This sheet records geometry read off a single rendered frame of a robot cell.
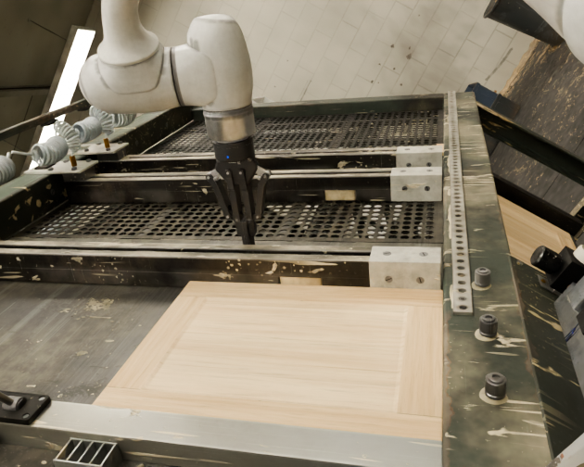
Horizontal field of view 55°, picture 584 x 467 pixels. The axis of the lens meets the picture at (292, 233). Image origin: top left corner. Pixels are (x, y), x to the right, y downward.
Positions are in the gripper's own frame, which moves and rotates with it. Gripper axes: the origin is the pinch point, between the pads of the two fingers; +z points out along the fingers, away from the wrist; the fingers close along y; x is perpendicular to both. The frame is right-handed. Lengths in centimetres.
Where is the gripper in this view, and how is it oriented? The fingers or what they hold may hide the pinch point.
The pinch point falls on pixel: (247, 234)
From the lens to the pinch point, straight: 112.5
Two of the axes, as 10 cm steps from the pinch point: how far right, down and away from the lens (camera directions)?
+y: -9.7, -0.1, 2.6
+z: 1.0, 9.0, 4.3
